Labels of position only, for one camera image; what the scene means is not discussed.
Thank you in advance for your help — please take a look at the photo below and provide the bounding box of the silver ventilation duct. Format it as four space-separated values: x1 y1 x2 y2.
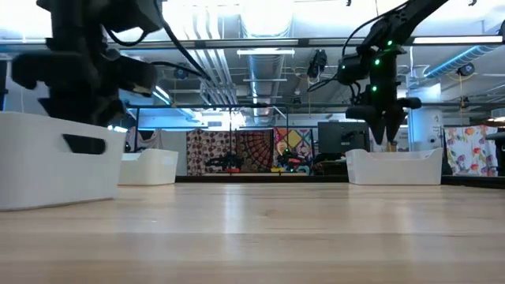
246 53 286 119

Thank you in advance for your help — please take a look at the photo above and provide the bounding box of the white floral hanging cloth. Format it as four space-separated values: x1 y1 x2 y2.
444 125 499 177

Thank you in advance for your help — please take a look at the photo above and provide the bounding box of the black computer monitor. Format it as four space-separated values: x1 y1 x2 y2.
317 121 372 154

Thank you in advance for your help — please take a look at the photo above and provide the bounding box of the colourful patchwork quilt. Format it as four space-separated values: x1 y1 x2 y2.
274 126 316 174

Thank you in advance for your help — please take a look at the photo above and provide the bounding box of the brown patterned hanging cloth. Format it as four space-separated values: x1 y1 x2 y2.
186 129 238 177

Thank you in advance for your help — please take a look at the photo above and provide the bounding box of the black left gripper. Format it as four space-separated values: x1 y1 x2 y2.
11 0 159 127

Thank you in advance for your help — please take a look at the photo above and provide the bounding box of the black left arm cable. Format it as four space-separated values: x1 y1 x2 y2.
104 0 212 82

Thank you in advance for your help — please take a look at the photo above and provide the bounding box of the dark mandala hanging cloth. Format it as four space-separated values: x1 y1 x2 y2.
235 129 275 174

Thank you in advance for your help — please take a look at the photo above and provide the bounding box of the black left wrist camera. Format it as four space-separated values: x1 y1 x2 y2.
98 0 163 33

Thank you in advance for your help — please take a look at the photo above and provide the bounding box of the black aluminium rig frame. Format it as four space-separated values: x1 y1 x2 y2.
175 174 505 186

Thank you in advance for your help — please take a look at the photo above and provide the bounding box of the white round column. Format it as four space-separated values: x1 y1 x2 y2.
408 106 444 153

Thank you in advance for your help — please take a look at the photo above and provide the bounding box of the white strip light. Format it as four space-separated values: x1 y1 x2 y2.
236 49 296 56

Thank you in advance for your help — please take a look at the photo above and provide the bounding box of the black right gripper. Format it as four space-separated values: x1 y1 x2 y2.
346 50 422 145

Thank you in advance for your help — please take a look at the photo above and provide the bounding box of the black hanging camera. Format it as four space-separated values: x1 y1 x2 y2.
307 49 328 80

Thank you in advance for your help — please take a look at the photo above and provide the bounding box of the white plastic basket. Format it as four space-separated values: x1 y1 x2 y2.
0 111 127 211
346 148 445 186
118 148 179 186

